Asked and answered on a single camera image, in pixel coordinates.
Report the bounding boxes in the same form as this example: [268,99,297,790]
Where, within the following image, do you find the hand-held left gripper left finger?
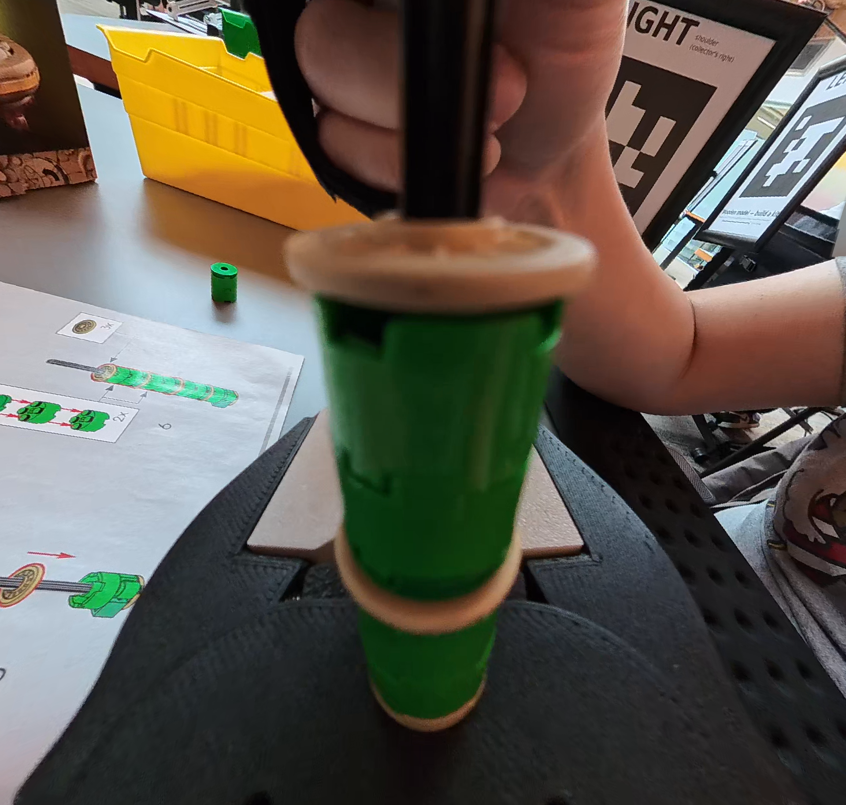
[248,412,346,563]

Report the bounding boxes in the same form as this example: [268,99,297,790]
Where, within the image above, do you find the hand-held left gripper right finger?
[512,445,584,556]

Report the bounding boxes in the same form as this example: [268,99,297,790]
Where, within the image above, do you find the toy bamboo stalk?
[284,0,599,732]

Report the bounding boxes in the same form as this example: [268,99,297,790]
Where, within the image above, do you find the person's right forearm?
[687,260,846,416]

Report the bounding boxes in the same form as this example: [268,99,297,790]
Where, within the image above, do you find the person's right hand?
[294,0,695,391]

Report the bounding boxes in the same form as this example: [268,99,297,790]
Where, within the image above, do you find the yellow plastic bin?
[98,24,371,231]

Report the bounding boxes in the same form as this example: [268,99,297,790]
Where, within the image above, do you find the green plastic bin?
[220,7,262,59]

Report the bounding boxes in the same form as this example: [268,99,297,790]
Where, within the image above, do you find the building instruction booklet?
[0,281,305,786]

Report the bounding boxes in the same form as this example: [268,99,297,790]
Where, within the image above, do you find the person's grey trousers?
[717,501,846,674]

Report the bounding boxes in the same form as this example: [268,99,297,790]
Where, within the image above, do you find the black toy set box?
[0,0,98,198]

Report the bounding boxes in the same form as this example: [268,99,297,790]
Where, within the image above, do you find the framed marker sign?
[605,0,827,251]
[697,59,846,254]

